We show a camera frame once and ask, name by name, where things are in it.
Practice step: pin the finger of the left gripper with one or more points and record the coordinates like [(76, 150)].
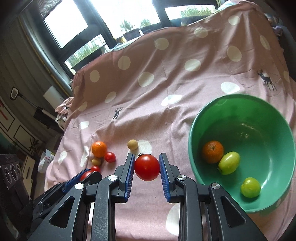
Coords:
[(43, 204), (93, 178)]

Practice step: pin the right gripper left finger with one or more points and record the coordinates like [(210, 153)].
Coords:
[(68, 220)]

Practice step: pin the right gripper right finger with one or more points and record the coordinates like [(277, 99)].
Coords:
[(226, 220)]

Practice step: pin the tomato of pair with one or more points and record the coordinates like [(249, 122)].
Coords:
[(86, 174), (147, 167)]

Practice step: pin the red tomato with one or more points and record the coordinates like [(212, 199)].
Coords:
[(110, 157), (95, 168)]

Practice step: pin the orange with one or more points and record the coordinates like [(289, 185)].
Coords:
[(99, 149)]

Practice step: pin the green apple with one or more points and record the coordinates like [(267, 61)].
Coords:
[(250, 188), (229, 163)]

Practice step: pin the large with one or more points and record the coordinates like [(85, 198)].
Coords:
[(212, 152)]

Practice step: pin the tan longan beside orange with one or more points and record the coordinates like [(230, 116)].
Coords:
[(96, 161)]

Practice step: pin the white printed paper bag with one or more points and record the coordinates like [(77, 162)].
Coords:
[(46, 158)]

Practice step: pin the lone tan longan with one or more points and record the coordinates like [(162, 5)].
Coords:
[(132, 144)]

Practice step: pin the crumpled pink clothing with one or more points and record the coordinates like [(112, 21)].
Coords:
[(63, 108)]

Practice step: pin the green plastic bowl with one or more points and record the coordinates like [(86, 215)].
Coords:
[(261, 136)]

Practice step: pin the pink polka dot cloth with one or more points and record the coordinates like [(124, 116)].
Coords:
[(152, 89)]

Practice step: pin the black framed window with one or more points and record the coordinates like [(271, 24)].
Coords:
[(76, 32)]

